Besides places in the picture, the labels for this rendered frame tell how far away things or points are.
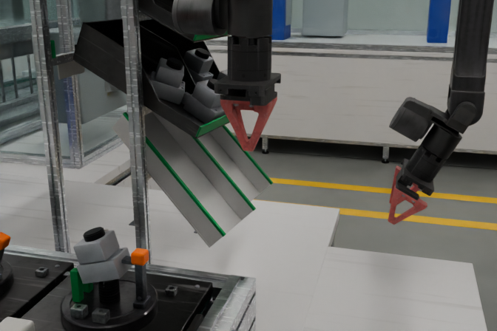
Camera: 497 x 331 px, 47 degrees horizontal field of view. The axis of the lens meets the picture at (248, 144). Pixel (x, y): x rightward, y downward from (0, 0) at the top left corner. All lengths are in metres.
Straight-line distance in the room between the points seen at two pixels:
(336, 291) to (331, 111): 3.57
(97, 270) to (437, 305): 0.63
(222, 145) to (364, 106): 3.41
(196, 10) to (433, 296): 0.73
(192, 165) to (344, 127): 3.60
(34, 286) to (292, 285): 0.48
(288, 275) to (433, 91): 3.51
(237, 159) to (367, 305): 0.41
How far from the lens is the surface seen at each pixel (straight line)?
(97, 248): 0.84
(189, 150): 1.14
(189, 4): 0.75
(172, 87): 1.03
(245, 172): 1.26
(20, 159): 2.02
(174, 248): 1.32
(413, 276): 1.25
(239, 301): 0.93
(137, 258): 0.83
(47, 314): 0.93
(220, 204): 1.11
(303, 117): 4.71
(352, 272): 1.24
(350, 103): 4.63
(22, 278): 1.04
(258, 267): 1.23
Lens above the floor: 1.45
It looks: 16 degrees down
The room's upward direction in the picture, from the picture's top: straight up
